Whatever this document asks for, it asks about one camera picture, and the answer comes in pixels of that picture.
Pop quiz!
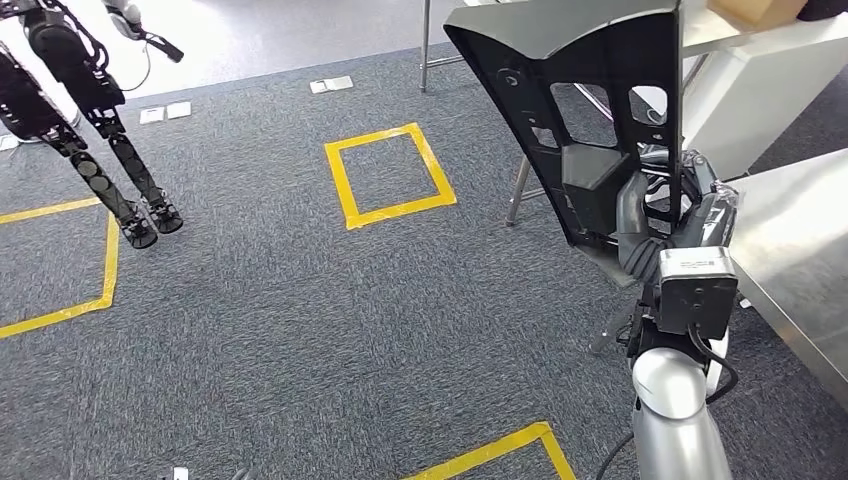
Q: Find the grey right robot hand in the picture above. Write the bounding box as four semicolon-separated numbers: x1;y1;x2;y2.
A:
616;148;740;250

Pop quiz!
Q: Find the black plastic car part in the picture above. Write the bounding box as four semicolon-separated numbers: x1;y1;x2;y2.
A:
442;0;685;288

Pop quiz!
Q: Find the stainless steel workbench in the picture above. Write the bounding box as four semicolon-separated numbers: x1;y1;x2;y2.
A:
588;148;848;413

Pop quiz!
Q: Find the white cabinet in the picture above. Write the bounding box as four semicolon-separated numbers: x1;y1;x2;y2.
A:
682;29;848;182

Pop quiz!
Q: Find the brown cardboard box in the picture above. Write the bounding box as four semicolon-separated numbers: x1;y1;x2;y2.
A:
706;0;810;32

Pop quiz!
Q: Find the dark rounded object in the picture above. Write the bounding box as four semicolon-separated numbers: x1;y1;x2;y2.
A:
798;0;848;22

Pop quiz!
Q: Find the yellow floor tape square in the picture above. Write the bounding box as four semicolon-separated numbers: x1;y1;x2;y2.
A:
402;421;578;480

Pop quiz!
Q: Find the black humanoid robot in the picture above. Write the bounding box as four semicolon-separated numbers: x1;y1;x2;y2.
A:
0;0;186;252

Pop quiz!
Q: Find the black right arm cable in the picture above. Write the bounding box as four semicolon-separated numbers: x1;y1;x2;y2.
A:
592;323;741;480

